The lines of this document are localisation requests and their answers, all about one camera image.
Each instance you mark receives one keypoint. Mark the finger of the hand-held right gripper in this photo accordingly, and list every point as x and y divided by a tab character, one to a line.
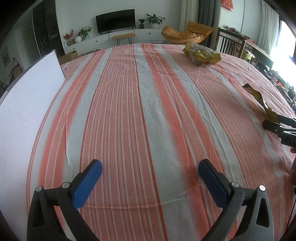
274	127
286	119

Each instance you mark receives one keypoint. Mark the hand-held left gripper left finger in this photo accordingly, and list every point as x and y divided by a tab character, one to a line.
87	183

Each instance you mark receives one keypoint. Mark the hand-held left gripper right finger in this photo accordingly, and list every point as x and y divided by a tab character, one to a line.
212	183

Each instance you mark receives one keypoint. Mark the gold foil snack packet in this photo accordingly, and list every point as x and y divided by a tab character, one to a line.
259	96

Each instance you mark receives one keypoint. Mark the clear bag of green snacks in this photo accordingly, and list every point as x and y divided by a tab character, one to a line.
202	55

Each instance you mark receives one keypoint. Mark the row of bottles and jars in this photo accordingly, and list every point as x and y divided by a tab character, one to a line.
279	81

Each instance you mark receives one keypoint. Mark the wooden side table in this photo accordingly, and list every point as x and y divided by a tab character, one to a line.
259	51

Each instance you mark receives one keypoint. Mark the large window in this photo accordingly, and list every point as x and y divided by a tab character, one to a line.
286	41

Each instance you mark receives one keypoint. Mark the orange striped tablecloth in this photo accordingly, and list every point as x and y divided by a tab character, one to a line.
150	115

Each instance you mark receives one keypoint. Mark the dark wooden chair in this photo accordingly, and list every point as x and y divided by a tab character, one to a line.
229	44

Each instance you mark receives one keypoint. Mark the white curtain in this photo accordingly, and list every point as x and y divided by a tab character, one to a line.
268	25

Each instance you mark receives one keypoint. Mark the brown cardboard box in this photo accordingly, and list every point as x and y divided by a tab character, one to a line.
69	56

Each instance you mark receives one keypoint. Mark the orange lounge chair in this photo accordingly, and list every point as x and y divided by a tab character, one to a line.
185	33

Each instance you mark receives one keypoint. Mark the grey curtain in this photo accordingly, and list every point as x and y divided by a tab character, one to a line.
207	16

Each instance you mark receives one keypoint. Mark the white television cabinet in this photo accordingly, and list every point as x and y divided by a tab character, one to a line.
99	40

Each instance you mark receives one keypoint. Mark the red flower arrangement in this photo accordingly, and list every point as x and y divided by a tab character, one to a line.
68	37

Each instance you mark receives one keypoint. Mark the green plant in white vase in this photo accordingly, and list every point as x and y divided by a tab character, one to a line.
83	33

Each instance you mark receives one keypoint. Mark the wooden stool with metal legs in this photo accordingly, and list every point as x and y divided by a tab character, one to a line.
123	36

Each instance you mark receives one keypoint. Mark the dark display shelf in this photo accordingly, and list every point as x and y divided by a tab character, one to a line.
46	25

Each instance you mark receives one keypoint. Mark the black television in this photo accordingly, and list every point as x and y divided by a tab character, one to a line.
115	20

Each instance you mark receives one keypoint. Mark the small plant in dark pot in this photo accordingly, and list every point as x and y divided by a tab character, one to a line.
141	23

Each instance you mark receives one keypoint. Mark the red wall hanging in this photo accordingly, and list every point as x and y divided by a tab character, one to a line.
227	3

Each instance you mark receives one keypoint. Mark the framed wall picture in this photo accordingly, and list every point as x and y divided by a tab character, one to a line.
5	56

